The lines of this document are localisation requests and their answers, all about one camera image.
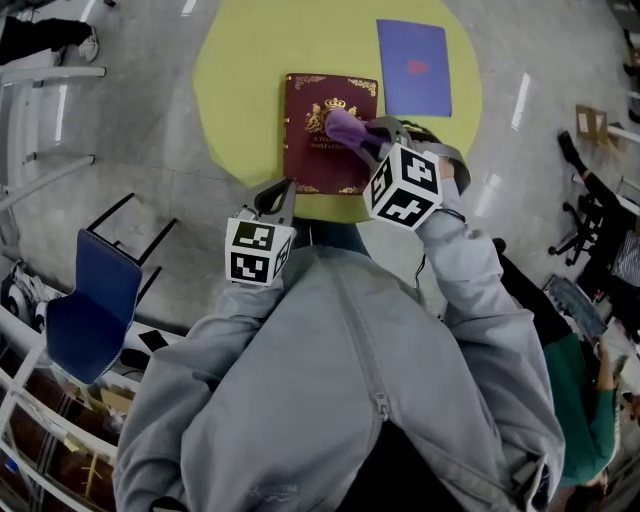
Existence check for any purple cloth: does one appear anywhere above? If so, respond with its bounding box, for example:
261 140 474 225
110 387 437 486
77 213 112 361
323 108 386 154

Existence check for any person's left forearm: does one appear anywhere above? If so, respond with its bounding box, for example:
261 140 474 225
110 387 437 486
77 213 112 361
209 279 286 331

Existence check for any person's right forearm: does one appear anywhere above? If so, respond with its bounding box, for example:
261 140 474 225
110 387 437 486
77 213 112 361
417 177 504 321

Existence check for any person's grey jacket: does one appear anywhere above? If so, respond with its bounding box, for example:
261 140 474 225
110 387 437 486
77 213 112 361
113 244 566 512

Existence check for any white shelf unit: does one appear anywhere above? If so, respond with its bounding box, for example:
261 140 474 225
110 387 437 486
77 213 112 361
0 259 186 512

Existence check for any round table with yellow-green cloth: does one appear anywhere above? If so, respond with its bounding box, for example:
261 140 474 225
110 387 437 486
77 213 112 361
192 0 485 225

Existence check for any cardboard box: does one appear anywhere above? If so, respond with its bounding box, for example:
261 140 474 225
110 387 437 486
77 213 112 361
574 103 609 144

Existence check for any blue booklet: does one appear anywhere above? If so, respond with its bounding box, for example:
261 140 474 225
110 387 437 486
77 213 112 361
375 18 454 119

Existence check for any black office chair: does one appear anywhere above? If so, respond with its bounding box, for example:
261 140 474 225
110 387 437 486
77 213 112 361
548 194 621 266

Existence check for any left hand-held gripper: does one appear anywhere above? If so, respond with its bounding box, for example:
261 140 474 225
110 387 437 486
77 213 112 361
224 178 299 288

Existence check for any person's jeans leg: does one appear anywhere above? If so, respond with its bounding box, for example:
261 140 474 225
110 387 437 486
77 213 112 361
292 219 371 259

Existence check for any blue chair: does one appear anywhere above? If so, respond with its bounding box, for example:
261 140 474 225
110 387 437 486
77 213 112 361
45 192 179 385

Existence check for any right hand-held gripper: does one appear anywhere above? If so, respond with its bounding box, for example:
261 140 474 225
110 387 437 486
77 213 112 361
357 115 472 231

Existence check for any white table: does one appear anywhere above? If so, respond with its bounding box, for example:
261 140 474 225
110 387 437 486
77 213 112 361
0 64 107 201

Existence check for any dark red book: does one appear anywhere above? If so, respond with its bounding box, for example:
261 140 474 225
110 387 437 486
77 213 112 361
282 73 380 196

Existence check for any black phone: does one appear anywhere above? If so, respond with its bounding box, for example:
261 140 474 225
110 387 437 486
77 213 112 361
137 329 170 351

